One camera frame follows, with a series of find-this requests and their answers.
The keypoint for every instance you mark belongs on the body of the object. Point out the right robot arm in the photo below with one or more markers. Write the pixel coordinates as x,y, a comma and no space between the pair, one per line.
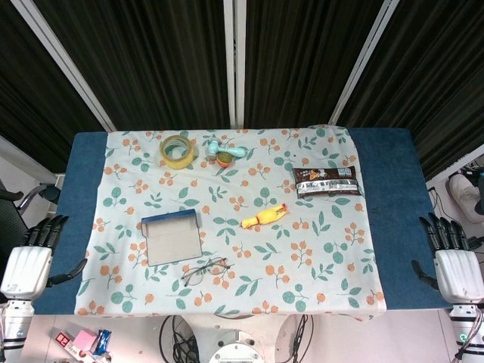
469,321

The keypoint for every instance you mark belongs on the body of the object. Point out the black curtain panel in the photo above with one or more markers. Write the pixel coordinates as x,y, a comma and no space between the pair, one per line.
151,64
26,113
438,83
302,64

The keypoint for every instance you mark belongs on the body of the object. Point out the blue snack wrapper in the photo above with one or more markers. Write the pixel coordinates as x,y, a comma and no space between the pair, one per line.
102,340

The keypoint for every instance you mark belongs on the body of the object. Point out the pink sticky note pad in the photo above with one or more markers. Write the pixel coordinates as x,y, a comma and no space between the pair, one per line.
84,340

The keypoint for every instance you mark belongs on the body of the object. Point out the blue-edged grey glasses case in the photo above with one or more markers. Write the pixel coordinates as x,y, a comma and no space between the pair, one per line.
172,242

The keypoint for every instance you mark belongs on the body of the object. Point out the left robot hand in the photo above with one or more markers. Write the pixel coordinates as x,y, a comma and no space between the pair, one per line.
26,270

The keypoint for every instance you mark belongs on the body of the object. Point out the brown snack packet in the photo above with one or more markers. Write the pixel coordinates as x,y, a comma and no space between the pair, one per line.
325,181

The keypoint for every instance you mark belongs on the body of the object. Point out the yellow rubber chicken toy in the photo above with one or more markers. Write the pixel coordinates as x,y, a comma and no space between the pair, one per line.
262,218

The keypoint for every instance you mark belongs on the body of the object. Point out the floral patterned tablecloth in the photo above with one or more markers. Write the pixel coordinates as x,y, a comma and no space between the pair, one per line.
264,264

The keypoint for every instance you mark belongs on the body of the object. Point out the red and white carton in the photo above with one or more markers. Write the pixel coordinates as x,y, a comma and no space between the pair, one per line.
62,338

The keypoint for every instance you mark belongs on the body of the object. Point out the white metal frame post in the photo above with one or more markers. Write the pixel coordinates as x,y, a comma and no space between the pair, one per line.
234,64
64,64
365,64

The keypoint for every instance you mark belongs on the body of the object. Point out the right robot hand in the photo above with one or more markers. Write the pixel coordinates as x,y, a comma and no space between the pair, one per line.
459,274

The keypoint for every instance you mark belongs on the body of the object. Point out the black-framed eyeglasses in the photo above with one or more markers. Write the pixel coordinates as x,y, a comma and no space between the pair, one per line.
193,279

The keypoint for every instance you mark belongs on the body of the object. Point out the orange and green ball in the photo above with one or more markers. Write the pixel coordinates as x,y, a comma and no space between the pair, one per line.
224,159

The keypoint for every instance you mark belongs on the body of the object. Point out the black office chair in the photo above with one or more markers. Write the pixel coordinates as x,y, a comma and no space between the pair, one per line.
11,215

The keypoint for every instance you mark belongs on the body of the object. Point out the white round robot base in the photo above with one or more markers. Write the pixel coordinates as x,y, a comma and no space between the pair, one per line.
234,349

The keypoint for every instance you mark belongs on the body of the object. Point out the yellow packing tape roll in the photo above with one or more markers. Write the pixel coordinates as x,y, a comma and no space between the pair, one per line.
187,159

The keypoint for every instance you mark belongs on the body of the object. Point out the white shoe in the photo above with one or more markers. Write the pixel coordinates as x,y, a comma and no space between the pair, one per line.
463,189

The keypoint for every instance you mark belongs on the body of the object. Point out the teal dumbbell-shaped toy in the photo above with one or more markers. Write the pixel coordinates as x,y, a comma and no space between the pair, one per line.
234,151

